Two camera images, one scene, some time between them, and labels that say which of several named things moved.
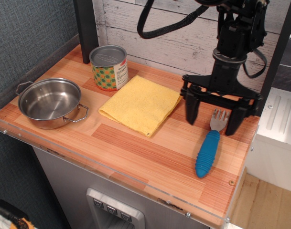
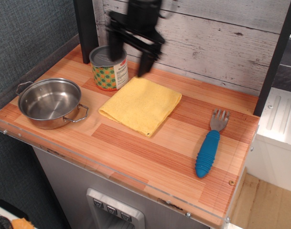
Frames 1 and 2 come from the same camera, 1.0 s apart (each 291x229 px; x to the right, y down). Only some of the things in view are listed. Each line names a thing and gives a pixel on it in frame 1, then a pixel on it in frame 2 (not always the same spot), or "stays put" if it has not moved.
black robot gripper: (222, 88) to (138, 28)
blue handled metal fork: (207, 152) stays put
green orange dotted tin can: (110, 67) stays put
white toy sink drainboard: (274, 157) stays put
